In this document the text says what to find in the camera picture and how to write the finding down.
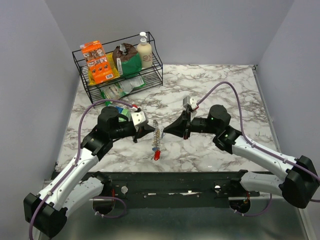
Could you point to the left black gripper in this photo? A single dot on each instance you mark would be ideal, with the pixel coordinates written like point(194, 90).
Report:
point(141, 131)

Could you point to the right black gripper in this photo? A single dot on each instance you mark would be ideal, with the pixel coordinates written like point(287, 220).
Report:
point(182, 124)

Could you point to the red key tag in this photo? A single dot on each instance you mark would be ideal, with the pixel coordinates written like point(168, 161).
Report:
point(156, 155)

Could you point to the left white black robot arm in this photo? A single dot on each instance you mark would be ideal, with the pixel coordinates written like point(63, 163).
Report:
point(49, 210)

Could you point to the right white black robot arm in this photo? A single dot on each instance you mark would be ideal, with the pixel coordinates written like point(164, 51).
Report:
point(295, 179)

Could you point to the small blue white box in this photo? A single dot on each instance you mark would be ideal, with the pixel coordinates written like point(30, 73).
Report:
point(125, 113)

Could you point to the green white snack pouch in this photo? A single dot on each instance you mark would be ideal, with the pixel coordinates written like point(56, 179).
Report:
point(122, 88)

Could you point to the yellow packet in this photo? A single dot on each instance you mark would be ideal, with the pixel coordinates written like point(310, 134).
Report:
point(109, 57)

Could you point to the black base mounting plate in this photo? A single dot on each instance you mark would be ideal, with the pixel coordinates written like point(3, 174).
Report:
point(162, 190)

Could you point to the brown and green bag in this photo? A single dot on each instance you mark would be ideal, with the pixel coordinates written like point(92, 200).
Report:
point(127, 60)

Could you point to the cream pump lotion bottle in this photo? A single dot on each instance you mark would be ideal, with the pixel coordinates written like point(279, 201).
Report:
point(145, 51)

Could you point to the orange product box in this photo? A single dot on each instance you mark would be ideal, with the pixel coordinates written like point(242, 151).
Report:
point(97, 62)

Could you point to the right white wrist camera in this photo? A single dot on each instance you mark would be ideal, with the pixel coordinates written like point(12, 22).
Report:
point(190, 104)

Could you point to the black wire shelf rack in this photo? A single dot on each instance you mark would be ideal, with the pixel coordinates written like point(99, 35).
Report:
point(152, 76)

